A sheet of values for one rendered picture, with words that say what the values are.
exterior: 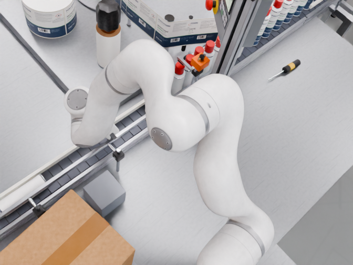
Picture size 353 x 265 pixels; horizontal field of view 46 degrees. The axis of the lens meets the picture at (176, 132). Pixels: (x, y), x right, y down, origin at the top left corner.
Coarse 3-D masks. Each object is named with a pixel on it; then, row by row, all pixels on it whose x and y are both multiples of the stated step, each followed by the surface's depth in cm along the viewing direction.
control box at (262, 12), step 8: (216, 0) 122; (224, 0) 116; (264, 0) 107; (272, 0) 107; (216, 8) 123; (232, 8) 109; (264, 8) 109; (216, 16) 124; (256, 16) 112; (264, 16) 112; (216, 24) 124; (256, 24) 114; (224, 32) 117; (248, 32) 117; (256, 32) 117; (248, 40) 120
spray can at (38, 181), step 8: (40, 176) 132; (24, 184) 131; (32, 184) 130; (40, 184) 131; (16, 192) 128; (24, 192) 128; (0, 200) 127; (8, 200) 126; (16, 200) 127; (0, 208) 125; (16, 208) 128
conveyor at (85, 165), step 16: (304, 16) 192; (272, 32) 184; (256, 48) 178; (144, 112) 154; (144, 128) 151; (96, 144) 145; (112, 144) 146; (64, 160) 141; (96, 160) 142; (48, 176) 137; (64, 176) 138; (48, 192) 134; (0, 224) 128
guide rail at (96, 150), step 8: (208, 72) 158; (184, 88) 152; (136, 120) 143; (128, 128) 141; (120, 136) 140; (104, 144) 137; (96, 152) 136; (80, 160) 133; (72, 168) 132; (56, 176) 129; (48, 184) 127; (32, 192) 125; (24, 200) 124; (8, 208) 122; (0, 216) 121
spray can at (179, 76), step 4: (176, 64) 142; (180, 64) 142; (176, 68) 142; (180, 68) 141; (176, 72) 143; (180, 72) 143; (184, 72) 145; (176, 76) 144; (180, 76) 144; (184, 76) 145; (176, 80) 145; (180, 80) 146; (172, 84) 148; (176, 84) 147; (180, 84) 148; (172, 88) 150; (176, 88) 150; (180, 88) 151; (172, 92) 152; (176, 92) 152
